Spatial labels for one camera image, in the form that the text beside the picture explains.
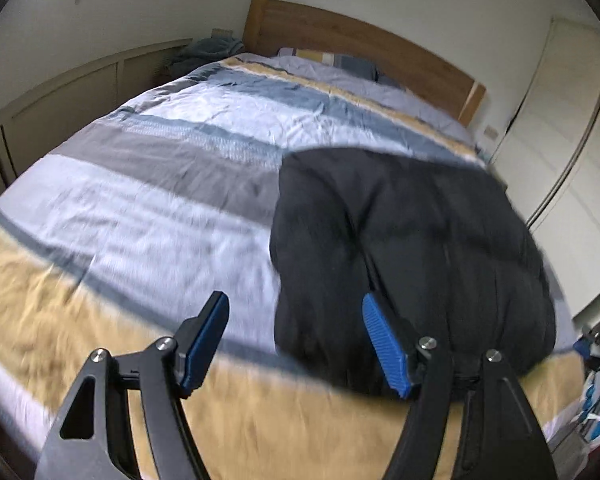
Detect striped bed duvet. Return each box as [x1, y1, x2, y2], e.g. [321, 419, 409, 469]
[0, 55, 588, 480]

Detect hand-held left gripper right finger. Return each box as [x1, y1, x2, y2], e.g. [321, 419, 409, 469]
[361, 292, 548, 480]

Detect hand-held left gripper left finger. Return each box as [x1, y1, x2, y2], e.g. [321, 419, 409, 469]
[34, 290, 230, 480]

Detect black puffer jacket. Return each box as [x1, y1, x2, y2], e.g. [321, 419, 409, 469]
[269, 147, 558, 403]

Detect wooden headboard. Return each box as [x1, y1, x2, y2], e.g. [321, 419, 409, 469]
[242, 0, 487, 128]

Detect striped pillow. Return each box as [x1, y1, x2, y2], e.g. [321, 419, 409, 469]
[278, 47, 381, 81]

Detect beige louvered cabinet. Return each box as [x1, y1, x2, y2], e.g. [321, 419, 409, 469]
[0, 37, 193, 211]

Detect white wardrobe doors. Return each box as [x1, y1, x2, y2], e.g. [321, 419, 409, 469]
[490, 15, 600, 321]

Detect blue-grey cloth pile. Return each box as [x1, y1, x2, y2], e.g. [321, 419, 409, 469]
[167, 35, 246, 78]

